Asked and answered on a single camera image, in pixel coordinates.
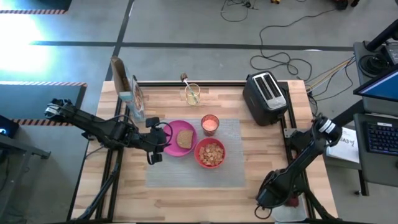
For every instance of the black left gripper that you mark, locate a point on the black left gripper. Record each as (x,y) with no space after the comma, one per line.
(154,140)

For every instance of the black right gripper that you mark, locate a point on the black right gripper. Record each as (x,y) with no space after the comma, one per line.
(273,193)

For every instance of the pink plastic plate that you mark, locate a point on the pink plastic plate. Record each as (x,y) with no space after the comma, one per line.
(171,146)

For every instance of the red apple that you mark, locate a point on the red apple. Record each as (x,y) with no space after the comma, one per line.
(293,202)

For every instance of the brown toast slice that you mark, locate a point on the brown toast slice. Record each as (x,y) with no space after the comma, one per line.
(185,139)

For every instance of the orange plastic bowl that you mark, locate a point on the orange plastic bowl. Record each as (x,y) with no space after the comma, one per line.
(199,161)

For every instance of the blue cinnamon cereal box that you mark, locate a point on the blue cinnamon cereal box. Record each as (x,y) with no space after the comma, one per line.
(136,102)

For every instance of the orange faceted cup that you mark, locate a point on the orange faceted cup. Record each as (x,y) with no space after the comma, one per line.
(210,125)

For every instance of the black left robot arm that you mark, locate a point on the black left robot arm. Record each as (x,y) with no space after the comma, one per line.
(102,130)

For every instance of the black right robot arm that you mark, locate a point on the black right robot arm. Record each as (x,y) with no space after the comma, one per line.
(311,149)

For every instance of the grey woven placemat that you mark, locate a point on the grey woven placemat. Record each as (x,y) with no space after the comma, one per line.
(192,175)

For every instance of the cereal squares heap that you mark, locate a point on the cereal squares heap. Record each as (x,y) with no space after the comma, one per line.
(211,154)

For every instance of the white printed paper sheet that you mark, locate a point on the white printed paper sheet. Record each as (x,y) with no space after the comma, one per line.
(348,149)

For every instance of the black two-slot toaster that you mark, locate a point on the black two-slot toaster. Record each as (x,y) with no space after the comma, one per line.
(259,105)

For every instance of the grey computer desk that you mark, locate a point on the grey computer desk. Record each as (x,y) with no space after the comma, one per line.
(379,171)

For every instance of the black keyboard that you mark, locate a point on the black keyboard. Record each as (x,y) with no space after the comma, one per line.
(384,138)

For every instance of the dark platform with striped edge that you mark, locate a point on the dark platform with striped edge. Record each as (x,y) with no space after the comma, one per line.
(37,99)
(46,4)

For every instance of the grey side table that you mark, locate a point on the grey side table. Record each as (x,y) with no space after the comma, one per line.
(21,149)

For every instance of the computer monitor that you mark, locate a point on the computer monitor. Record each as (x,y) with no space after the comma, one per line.
(377,87)

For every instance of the black device with blue light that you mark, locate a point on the black device with blue light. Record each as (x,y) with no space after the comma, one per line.
(7,127)

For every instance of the black monitor pole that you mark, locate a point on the black monitor pole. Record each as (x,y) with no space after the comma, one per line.
(381,39)

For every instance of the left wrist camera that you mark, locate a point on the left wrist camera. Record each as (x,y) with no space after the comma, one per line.
(152,122)

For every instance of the black aluminium table frame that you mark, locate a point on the black aluminium table frame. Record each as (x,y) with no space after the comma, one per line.
(107,186)

